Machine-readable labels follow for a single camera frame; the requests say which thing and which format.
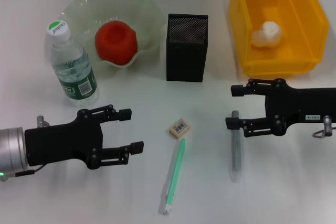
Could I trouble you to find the white paper ball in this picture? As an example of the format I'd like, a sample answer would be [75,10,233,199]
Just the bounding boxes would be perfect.
[251,20,284,49]

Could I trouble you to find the red-orange knitted orange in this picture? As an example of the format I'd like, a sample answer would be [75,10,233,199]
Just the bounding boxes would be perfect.
[94,20,139,66]

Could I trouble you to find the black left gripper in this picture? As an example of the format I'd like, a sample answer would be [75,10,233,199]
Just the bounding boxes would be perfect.
[24,104,145,170]

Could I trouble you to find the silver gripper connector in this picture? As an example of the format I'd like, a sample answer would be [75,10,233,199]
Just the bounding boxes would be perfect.
[311,115,336,138]
[36,115,52,128]

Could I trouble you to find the clear bottle with green label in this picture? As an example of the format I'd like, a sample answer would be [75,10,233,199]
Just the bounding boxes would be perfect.
[46,20,100,107]

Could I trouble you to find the pale green glass fruit plate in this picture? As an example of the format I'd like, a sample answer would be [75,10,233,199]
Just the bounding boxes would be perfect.
[61,0,165,69]

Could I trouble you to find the beige eraser with barcode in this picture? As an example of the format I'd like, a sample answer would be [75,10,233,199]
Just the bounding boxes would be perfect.
[169,119,190,140]

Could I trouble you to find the green and clear pen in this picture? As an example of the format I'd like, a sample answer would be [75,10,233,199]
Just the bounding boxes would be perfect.
[159,137,186,216]

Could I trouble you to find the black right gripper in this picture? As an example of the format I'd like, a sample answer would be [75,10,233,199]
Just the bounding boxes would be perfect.
[225,78,336,138]

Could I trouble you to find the black mesh pen holder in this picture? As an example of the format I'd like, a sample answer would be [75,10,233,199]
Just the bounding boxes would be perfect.
[165,13,209,83]

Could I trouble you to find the yellow plastic bin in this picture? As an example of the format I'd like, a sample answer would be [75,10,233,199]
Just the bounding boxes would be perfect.
[227,0,330,78]

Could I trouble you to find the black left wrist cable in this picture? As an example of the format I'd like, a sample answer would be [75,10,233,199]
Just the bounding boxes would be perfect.
[14,164,50,177]

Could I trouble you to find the grey pen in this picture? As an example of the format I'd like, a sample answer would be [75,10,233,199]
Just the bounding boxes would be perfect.
[230,110,244,183]

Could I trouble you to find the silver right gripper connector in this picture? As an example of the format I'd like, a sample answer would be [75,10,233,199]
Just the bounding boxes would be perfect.
[311,115,336,138]

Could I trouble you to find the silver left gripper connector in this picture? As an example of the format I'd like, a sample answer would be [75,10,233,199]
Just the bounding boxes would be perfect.
[36,115,52,128]

